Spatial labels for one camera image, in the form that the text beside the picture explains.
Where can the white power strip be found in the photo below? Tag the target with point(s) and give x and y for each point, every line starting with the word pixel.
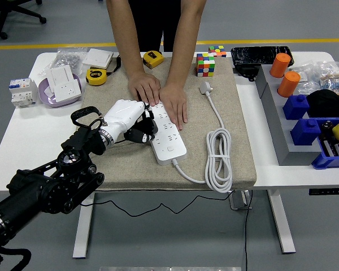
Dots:
pixel 169 149

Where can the grey-brown fabric mat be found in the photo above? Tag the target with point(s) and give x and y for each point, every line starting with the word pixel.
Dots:
pixel 200 121

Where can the person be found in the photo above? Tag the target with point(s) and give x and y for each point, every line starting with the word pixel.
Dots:
pixel 152 22

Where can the purple bowl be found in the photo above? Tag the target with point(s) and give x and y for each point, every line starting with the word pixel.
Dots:
pixel 45 97

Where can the blue plastic bin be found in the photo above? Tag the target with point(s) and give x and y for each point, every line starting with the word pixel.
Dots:
pixel 327 162

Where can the black cloth bundle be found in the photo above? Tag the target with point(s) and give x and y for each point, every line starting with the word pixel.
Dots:
pixel 329 104

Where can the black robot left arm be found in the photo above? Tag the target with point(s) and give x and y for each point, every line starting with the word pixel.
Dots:
pixel 45 192

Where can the person's right hand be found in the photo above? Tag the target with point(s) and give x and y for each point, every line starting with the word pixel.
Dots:
pixel 145 87

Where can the person's left forearm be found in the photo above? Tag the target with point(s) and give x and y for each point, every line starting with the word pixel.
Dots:
pixel 186 36

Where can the clear bag of resistors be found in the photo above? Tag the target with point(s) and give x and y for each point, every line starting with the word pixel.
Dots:
pixel 333 79

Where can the white wall socket plate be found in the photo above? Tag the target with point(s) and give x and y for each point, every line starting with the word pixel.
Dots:
pixel 69 91

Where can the dark batteries in bin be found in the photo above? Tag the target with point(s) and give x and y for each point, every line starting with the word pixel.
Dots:
pixel 334 148

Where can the white table leg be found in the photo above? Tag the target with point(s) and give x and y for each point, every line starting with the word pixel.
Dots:
pixel 282 226
pixel 83 226

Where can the orange cylinder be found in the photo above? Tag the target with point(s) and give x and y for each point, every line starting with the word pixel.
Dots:
pixel 288 84
pixel 280 66

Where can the black table control panel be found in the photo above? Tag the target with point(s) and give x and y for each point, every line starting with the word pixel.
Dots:
pixel 329 191

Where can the white blank switch plate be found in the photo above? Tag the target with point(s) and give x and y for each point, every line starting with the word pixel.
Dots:
pixel 60 74

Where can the grey stepped block holder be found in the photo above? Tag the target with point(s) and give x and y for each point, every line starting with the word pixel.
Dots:
pixel 282 135

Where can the black cracked flat tray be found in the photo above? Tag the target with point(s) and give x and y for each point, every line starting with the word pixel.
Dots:
pixel 257 55

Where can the person's left hand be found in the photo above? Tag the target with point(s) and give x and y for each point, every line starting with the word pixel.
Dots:
pixel 175 103

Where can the clear bag of screws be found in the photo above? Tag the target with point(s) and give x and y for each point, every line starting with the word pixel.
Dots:
pixel 69 57

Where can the white circuit breaker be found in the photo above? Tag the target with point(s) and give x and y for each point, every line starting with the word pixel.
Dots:
pixel 22 91

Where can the person's right forearm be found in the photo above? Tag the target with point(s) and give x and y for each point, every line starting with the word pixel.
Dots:
pixel 127 36

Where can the clear bag of small parts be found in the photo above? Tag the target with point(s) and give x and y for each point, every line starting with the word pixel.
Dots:
pixel 308 74

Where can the large colourful puzzle cube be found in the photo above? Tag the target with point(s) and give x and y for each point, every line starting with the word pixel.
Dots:
pixel 205 65

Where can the small colourful puzzle cube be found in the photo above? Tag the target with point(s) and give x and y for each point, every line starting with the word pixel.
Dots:
pixel 217 51

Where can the brown round part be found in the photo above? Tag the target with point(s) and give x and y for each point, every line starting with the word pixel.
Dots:
pixel 326 125

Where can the black plug adapter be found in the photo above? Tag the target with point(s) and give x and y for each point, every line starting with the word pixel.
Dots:
pixel 152 127

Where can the round yellow tape measure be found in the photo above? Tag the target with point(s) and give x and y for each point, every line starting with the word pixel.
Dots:
pixel 96 76

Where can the square yellow tape measure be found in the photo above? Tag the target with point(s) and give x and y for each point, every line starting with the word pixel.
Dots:
pixel 153 59

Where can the black office chair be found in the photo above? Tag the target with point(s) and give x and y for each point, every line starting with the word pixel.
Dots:
pixel 11 11

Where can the white wall switch plate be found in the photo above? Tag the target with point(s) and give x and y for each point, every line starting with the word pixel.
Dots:
pixel 97 57

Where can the metal bracket under table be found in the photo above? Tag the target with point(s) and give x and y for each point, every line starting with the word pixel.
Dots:
pixel 238 201

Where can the blue block with knob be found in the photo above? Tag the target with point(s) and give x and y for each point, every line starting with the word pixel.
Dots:
pixel 296 107
pixel 306 132

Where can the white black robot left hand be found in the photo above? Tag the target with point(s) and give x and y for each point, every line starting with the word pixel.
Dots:
pixel 121 115

